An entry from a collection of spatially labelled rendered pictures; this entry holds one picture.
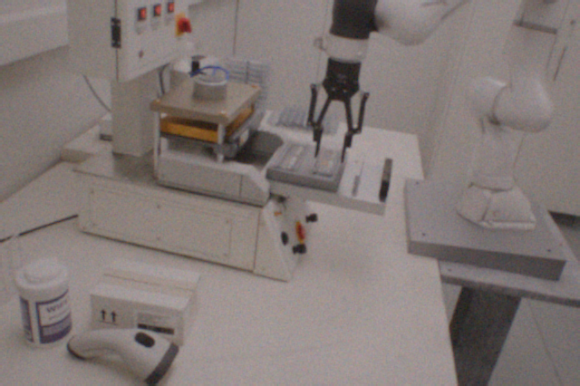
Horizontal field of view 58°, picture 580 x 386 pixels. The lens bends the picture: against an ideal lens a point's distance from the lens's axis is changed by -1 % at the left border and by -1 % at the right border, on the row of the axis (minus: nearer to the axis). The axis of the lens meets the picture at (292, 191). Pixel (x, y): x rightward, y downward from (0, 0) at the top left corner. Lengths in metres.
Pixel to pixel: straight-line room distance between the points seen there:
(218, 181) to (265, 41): 2.61
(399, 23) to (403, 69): 2.57
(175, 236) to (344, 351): 0.47
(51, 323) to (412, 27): 0.87
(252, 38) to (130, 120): 2.47
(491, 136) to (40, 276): 1.14
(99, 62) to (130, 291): 0.48
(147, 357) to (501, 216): 1.04
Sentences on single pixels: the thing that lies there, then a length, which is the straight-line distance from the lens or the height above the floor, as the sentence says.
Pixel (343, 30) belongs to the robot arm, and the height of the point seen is 1.31.
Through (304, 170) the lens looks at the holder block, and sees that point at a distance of 1.20.
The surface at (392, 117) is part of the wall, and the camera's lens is 3.75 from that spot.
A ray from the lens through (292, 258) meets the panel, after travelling 1.27.
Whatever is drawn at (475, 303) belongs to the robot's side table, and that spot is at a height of 0.54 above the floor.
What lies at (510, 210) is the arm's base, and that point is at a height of 0.86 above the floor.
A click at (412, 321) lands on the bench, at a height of 0.75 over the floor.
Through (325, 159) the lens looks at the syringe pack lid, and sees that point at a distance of 1.22.
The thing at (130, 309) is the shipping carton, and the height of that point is 0.82.
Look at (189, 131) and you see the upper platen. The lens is 1.22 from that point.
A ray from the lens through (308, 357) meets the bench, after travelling 1.06.
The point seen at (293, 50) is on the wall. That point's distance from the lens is 3.69.
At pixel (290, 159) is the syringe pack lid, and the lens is 1.22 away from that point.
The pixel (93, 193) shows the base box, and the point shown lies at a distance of 1.32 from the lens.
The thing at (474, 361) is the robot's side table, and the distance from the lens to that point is 1.87.
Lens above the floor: 1.48
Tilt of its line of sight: 26 degrees down
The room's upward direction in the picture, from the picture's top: 8 degrees clockwise
